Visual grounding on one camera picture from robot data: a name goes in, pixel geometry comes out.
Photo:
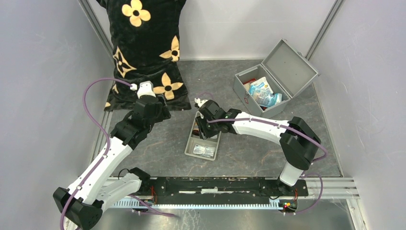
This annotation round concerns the clear bag of wipes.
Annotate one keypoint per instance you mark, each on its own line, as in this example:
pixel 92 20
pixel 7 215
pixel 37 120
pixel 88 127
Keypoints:
pixel 205 151

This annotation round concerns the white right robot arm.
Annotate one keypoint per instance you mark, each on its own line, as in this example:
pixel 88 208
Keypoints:
pixel 298 141

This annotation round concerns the grey plastic divider tray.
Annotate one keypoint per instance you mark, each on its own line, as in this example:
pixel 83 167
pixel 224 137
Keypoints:
pixel 193 140

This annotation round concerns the blue gauze packet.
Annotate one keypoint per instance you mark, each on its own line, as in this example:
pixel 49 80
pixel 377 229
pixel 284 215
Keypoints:
pixel 264 98

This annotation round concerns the amber pill bottle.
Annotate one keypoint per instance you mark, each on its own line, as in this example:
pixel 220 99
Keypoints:
pixel 196 131

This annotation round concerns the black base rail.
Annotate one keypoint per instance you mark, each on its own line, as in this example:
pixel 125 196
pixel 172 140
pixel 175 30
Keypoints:
pixel 219 190

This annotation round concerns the white wipes packet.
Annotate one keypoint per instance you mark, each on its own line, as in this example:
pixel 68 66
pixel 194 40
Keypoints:
pixel 261 84

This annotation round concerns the black floral velvet cloth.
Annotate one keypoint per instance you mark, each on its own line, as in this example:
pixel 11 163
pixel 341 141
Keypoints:
pixel 146 47

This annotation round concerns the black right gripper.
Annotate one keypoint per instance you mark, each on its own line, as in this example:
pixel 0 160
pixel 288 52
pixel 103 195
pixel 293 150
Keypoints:
pixel 200 121

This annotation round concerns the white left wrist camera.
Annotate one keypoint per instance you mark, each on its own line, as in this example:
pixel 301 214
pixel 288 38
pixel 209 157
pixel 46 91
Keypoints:
pixel 143 89

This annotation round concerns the red first aid pouch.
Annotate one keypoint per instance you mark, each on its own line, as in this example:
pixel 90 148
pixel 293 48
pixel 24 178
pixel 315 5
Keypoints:
pixel 249 81

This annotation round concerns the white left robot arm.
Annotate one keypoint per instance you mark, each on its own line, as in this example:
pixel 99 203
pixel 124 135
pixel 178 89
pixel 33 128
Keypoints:
pixel 85 200

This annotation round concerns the silver metal case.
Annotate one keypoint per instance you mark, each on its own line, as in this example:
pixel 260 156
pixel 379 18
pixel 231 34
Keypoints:
pixel 286 70

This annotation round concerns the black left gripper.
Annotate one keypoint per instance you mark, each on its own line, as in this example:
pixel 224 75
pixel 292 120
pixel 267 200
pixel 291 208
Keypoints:
pixel 163 111

